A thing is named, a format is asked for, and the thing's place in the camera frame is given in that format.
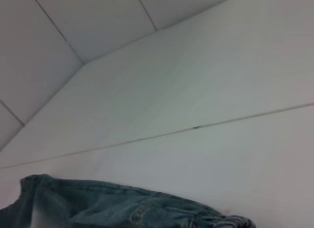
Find blue denim shorts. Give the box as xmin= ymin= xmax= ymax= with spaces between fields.
xmin=0 ymin=174 xmax=257 ymax=228

